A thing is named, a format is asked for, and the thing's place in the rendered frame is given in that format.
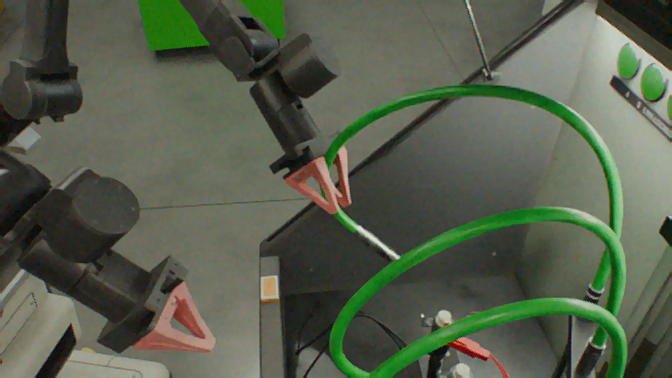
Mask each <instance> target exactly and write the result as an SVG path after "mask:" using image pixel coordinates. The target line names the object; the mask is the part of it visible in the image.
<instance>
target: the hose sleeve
mask: <svg viewBox="0 0 672 378"><path fill-rule="evenodd" d="M352 235H353V236H355V237H356V238H357V239H358V240H360V241H361V242H362V243H364V244H365V245H367V246H368V247H369V248H372V249H373V250H374V251H376V252H377V253H379V254H380V255H381V256H382V257H383V258H385V259H386V260H387V261H389V262H391V263H392V262H393V261H394V260H396V259H397V258H399V257H401V255H400V254H399V253H397V252H396V251H395V250H393V249H392V248H391V247H389V246H388V245H387V244H385V243H384V242H383V241H381V240H380V239H379V238H377V237H376V236H375V235H373V234H371V233H370V232H368V231H367V230H366V229H364V228H363V227H362V226H360V225H358V228H357V230H356V231H355V232H354V233H352Z"/></svg>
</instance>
